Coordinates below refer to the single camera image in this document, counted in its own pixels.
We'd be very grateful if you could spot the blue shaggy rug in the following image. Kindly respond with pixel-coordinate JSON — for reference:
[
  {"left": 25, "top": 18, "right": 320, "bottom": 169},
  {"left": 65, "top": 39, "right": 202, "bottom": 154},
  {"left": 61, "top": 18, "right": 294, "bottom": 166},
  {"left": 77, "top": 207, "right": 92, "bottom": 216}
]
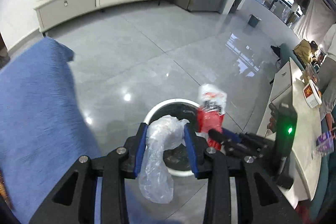
[{"left": 1, "top": 38, "right": 101, "bottom": 223}]

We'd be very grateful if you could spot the white rimmed trash bin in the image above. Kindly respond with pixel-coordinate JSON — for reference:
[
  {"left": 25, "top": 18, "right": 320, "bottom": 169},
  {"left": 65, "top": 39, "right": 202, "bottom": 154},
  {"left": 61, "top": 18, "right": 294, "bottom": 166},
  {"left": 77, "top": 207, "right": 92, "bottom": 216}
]
[{"left": 141, "top": 98, "right": 199, "bottom": 178}]

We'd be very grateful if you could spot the grey small bin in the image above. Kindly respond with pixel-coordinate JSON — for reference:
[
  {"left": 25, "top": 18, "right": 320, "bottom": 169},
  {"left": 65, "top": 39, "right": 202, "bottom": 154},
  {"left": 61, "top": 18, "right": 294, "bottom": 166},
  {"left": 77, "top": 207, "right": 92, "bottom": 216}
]
[{"left": 248, "top": 14, "right": 261, "bottom": 28}]

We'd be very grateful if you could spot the red white snack wrapper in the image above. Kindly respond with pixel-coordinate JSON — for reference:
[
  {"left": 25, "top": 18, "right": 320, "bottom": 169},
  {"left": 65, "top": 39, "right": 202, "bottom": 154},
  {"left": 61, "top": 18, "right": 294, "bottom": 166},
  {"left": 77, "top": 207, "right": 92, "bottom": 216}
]
[{"left": 197, "top": 84, "right": 227, "bottom": 151}]

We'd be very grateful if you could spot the seated person in yellow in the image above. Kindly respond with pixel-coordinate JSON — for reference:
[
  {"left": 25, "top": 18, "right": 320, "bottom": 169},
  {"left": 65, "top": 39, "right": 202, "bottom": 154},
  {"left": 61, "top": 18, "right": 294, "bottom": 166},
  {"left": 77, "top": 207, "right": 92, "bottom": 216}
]
[{"left": 293, "top": 39, "right": 319, "bottom": 67}]

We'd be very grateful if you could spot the red white box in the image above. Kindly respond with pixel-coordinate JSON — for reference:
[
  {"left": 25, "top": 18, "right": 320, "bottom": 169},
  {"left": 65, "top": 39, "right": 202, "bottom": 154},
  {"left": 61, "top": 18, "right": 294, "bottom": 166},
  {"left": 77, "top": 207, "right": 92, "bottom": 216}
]
[{"left": 303, "top": 79, "right": 322, "bottom": 108}]

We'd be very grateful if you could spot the white coffee table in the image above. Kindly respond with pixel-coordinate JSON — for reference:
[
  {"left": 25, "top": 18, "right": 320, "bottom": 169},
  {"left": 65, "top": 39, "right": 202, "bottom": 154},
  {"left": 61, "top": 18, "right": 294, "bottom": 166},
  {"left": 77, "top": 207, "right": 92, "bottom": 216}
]
[{"left": 268, "top": 59, "right": 322, "bottom": 207}]

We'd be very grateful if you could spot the clear plastic bag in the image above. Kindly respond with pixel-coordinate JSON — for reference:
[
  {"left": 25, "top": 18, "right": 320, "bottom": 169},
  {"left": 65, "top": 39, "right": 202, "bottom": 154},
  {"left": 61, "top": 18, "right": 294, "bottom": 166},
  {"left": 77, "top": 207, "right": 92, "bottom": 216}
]
[{"left": 138, "top": 115, "right": 189, "bottom": 204}]

